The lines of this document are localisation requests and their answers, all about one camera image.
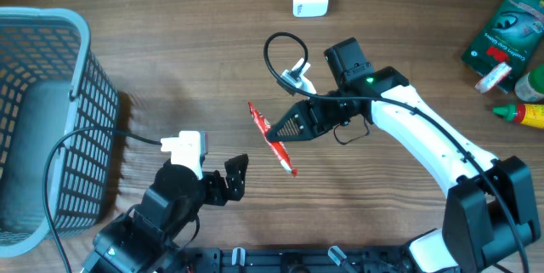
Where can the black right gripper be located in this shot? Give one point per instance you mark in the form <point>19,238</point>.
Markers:
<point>310,119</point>

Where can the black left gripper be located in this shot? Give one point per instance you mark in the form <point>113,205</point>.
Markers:
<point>235,181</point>

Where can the red small snack box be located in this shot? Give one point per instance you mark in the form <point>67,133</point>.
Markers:
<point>496,75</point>

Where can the green 3M gloves package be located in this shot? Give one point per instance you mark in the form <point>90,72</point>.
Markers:
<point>511,35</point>

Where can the orange sauce bottle green cap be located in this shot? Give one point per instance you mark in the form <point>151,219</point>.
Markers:
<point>531,115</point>

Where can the green lid jar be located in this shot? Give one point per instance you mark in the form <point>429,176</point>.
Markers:
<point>529,88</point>

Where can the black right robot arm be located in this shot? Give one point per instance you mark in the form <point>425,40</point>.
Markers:
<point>490,210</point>

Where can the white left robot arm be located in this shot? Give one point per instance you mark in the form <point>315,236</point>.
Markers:
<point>142,238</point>

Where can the grey plastic mesh basket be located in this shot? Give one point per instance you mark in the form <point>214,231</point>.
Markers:
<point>58,108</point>

